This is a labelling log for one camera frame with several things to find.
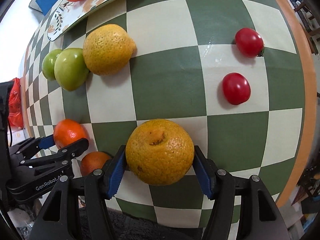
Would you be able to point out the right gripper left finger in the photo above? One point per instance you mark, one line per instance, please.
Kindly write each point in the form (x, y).
(99, 186)

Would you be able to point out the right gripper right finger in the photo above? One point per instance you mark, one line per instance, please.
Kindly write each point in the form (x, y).
(218, 185)

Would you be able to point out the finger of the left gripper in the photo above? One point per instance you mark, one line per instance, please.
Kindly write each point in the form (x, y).
(67, 151)
(32, 146)

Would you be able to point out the dark orange tangerine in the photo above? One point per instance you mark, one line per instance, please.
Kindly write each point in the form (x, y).
(92, 161)

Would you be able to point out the large yellow orange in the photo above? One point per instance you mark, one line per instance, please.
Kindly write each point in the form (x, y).
(159, 152)

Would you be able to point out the green apple front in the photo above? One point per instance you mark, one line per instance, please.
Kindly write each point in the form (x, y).
(70, 69)

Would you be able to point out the green apple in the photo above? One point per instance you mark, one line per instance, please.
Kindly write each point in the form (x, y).
(70, 69)
(49, 63)

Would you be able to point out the red cherry tomato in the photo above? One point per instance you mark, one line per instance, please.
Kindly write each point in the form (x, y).
(236, 88)
(249, 42)

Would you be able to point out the yellow lemon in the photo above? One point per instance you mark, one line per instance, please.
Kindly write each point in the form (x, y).
(108, 49)

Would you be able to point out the red plastic bag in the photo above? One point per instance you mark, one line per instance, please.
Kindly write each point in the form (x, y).
(15, 106)

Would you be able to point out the green checkered tablecloth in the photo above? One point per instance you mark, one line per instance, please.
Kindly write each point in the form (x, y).
(184, 50)

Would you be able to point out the floral oval plate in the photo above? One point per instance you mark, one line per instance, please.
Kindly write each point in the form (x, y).
(67, 14)

